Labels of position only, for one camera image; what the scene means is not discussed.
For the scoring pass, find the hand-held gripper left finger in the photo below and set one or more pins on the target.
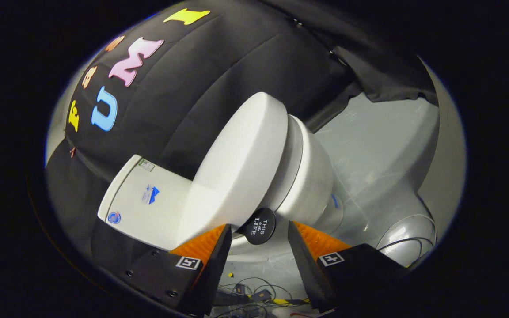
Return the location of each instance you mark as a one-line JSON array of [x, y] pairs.
[[217, 265]]

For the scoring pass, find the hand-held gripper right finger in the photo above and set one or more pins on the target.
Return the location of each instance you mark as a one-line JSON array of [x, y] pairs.
[[305, 269]]

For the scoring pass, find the white toilet lid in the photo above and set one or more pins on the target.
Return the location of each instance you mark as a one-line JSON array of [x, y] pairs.
[[237, 168]]

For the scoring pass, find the white toilet bowl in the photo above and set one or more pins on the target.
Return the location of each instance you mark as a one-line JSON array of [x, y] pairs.
[[312, 181]]

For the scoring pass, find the black backdrop cloth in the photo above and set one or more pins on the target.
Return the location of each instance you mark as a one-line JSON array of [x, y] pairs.
[[201, 84]]

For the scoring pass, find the orange cloth clip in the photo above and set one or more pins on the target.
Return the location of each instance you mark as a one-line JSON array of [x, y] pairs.
[[72, 153]]

